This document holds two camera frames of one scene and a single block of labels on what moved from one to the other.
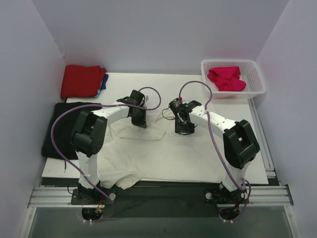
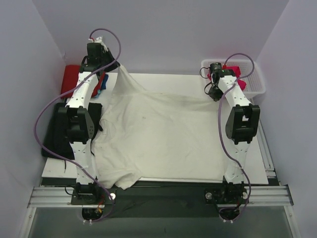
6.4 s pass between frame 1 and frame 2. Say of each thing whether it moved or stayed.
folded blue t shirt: stayed
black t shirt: stayed
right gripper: moved
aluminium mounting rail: stayed
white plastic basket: stayed
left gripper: moved
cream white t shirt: moved
